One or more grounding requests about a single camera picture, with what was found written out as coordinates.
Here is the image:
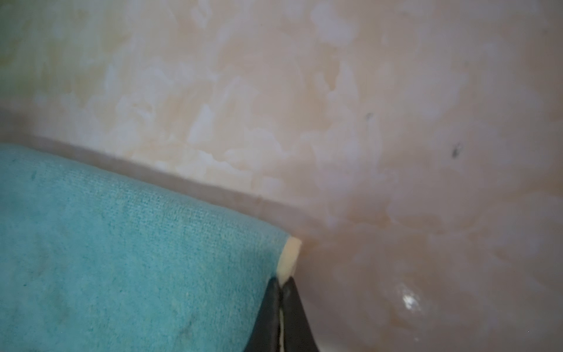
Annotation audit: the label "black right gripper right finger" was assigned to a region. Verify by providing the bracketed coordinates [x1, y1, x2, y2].
[281, 277, 319, 352]

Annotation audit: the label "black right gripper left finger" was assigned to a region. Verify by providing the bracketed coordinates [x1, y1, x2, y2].
[243, 278, 282, 352]

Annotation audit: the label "pale green towel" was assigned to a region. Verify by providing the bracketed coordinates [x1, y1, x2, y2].
[1, 144, 299, 351]

